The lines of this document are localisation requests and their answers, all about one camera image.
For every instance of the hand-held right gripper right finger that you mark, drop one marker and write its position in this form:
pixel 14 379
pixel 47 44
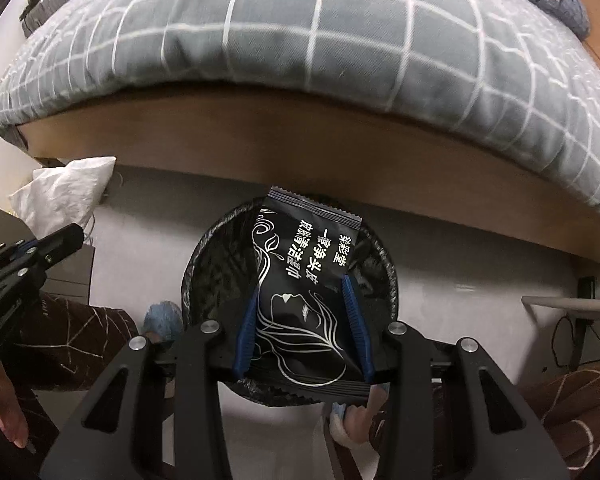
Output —
pixel 360 335

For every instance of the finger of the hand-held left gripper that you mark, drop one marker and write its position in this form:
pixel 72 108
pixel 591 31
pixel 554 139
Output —
pixel 10 310
pixel 55 237

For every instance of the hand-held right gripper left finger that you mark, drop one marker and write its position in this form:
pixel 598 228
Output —
pixel 244 340

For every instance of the white tissue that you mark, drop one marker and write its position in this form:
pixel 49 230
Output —
pixel 65 190

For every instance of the black printed packet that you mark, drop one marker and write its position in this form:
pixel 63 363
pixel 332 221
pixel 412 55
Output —
pixel 300 280

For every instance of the black trash bin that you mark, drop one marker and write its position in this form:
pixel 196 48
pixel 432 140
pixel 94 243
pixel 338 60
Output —
pixel 215 260

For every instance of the person's left hand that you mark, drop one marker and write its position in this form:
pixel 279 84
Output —
pixel 5 410

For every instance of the grey cabinet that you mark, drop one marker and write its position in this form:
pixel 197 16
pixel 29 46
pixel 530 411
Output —
pixel 70 280

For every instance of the person's left leg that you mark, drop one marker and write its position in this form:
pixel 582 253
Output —
pixel 80 340

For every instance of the blue slipper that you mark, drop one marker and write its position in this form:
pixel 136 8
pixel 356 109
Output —
pixel 162 320
pixel 345 425

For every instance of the black desk leg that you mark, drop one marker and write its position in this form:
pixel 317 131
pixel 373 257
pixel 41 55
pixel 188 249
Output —
pixel 581 340

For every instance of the grey plaid bed mattress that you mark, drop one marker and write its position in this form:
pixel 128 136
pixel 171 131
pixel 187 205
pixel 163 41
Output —
pixel 330 60

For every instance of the wooden bed frame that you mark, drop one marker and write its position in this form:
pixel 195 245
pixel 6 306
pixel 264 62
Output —
pixel 280 135

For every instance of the black wall plug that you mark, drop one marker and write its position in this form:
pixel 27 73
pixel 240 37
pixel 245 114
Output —
pixel 586 287

